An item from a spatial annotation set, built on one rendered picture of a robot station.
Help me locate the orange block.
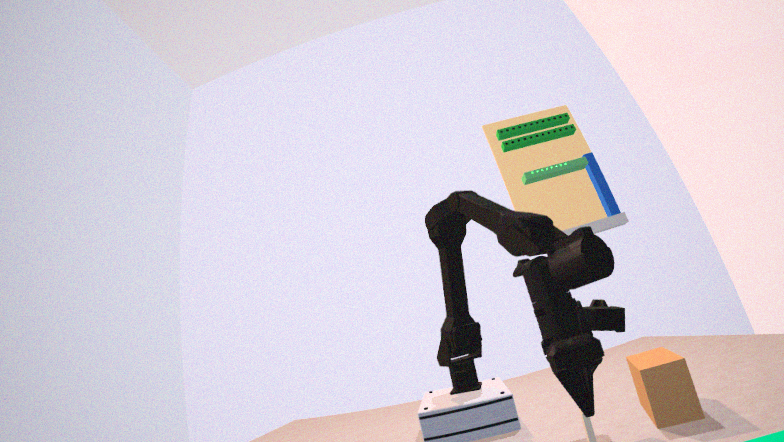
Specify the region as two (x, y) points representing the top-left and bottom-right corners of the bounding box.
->
(626, 347), (705, 429)

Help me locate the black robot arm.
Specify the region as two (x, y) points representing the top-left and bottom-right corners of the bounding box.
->
(425, 190), (626, 395)

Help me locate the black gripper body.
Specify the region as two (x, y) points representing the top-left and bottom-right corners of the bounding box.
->
(532, 292), (605, 370)

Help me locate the beige domino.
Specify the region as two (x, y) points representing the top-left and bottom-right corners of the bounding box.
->
(579, 409), (597, 442)

